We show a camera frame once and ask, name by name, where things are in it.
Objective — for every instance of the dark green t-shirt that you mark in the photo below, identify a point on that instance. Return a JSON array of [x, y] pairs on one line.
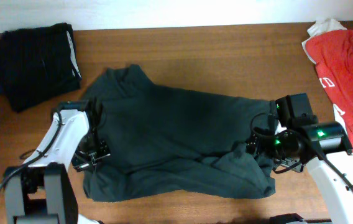
[[165, 139]]

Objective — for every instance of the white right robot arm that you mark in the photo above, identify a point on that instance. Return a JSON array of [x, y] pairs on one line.
[[327, 153]]

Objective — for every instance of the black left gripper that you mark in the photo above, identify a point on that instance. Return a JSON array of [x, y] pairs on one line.
[[92, 156]]

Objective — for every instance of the folded black garment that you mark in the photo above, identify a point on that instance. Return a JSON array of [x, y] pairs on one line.
[[38, 64]]

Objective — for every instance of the red and white garment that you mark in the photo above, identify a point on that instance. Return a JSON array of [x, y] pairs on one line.
[[330, 48]]

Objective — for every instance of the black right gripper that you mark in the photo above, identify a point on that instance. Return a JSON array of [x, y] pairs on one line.
[[254, 145]]

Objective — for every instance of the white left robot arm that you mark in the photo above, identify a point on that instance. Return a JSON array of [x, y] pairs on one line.
[[39, 190]]

